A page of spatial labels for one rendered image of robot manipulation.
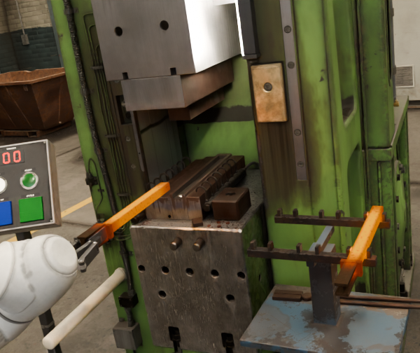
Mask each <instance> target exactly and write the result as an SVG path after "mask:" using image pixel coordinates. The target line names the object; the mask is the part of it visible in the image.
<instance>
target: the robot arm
mask: <svg viewBox="0 0 420 353"><path fill-rule="evenodd" d="M106 238H107V233H106V227H103V228H101V229H99V230H98V231H97V232H95V233H94V234H93V235H91V236H90V237H89V238H87V239H86V240H87V242H86V243H85V244H84V245H83V246H81V241H80V240H79V239H77V237H74V241H73V242H71V241H67V240H66V239H64V238H63V237H61V236H59V235H41V236H37V237H34V238H32V239H27V240H22V241H17V242H2V243H1V244H0V349H1V348H2V347H4V346H5V345H7V344H8V343H9V342H10V341H12V340H14V339H15V338H16V337H18V336H19V335H20V334H21V333H22V332H23V331H24V330H25V329H26V328H27V327H28V326H29V325H30V324H31V322H32V321H33V320H34V319H35V318H36V317H38V316H39V315H41V314H43V313H44V312H46V311H47V310H49V309H50V308H51V307H52V306H53V305H54V304H55V303H56V302H57V301H58V300H59V299H60V298H61V297H62V296H63V295H64V294H65V293H66V292H67V291H68V290H69V288H70V287H71V285H72V284H73V282H74V280H75V278H76V275H77V273H78V270H80V272H82V273H84V272H86V270H87V267H88V266H89V264H90V263H91V262H92V261H93V260H94V258H95V257H96V256H97V254H98V253H99V247H98V245H99V244H101V243H102V242H103V241H104V240H105V239H106Z"/></svg>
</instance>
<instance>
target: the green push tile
mask: <svg viewBox="0 0 420 353"><path fill-rule="evenodd" d="M18 201H19V211H20V223H26V222H31V221H40V220H44V212H43V197H41V196H39V197H35V198H25V199H20V200H18Z"/></svg>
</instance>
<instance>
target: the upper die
mask: <svg viewBox="0 0 420 353"><path fill-rule="evenodd" d="M234 80H235V79H234V74H233V68H232V58H230V59H227V60H225V61H222V62H220V63H218V64H215V65H213V66H212V67H209V68H207V69H204V70H202V71H199V72H197V73H196V74H183V75H176V74H174V75H172V76H159V77H151V78H136V79H128V78H127V79H125V80H121V85H122V91H123V96H124V100H125V106H126V111H143V110H154V109H176V108H186V107H187V106H189V105H191V104H193V103H194V102H196V101H198V100H200V99H201V98H203V97H206V96H207V95H209V94H211V93H213V92H214V91H216V90H218V89H220V88H221V87H223V86H225V85H227V84H228V83H231V82H233V81H234Z"/></svg>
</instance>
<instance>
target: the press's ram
mask: <svg viewBox="0 0 420 353"><path fill-rule="evenodd" d="M91 4H92V11H93V15H94V21H95V25H96V29H97V36H98V39H99V46H100V50H101V56H102V60H103V64H104V71H105V74H106V80H107V81H119V80H125V79H127V78H128V79H136V78H151V77H159V76H172V75H174V74H176V75H183V74H196V73H197V72H199V71H202V70H204V69H207V68H209V67H212V66H213V65H215V64H218V63H220V62H222V61H225V60H227V59H230V58H231V57H234V56H236V55H238V54H240V53H242V45H241V39H240V33H239V23H238V16H237V5H236V0H91Z"/></svg>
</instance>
